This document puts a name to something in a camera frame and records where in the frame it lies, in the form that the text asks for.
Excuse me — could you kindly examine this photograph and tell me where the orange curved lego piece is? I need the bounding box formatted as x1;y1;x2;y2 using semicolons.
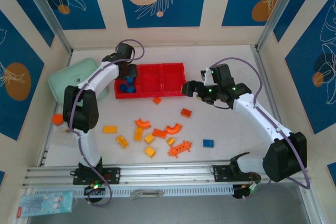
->
134;118;152;129
164;123;183;134

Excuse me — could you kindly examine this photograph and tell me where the red three-compartment container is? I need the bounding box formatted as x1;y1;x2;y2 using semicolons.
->
114;62;187;100

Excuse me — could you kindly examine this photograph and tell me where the translucent yellow lego brick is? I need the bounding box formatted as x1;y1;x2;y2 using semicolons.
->
115;135;130;149

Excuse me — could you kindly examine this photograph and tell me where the black control box green light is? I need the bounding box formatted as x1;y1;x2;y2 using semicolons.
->
83;184;106;198
233;183;260;200

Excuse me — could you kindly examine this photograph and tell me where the light blue tissue pack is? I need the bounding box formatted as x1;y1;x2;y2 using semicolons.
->
17;191;75;218

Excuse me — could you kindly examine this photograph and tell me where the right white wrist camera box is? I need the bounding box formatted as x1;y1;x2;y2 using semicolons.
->
201;68;215;86

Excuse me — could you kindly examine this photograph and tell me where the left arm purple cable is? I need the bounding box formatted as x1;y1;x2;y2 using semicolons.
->
68;39;146;208

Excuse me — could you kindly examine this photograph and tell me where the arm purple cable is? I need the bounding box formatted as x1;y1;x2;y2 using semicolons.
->
208;57;311;190
68;39;146;208

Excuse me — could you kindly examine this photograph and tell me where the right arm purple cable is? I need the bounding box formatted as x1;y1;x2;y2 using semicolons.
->
208;57;311;190

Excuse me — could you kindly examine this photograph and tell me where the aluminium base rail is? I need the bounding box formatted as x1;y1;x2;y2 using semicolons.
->
22;159;313;190

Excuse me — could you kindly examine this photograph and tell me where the aluminium frame post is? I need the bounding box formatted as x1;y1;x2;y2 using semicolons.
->
255;0;307;51
18;0;74;54

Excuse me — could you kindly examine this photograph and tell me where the white slotted cable duct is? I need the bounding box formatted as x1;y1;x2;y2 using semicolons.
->
34;184;234;198

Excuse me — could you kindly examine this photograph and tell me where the metal latch handle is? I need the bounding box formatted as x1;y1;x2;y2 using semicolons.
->
130;189;165;199

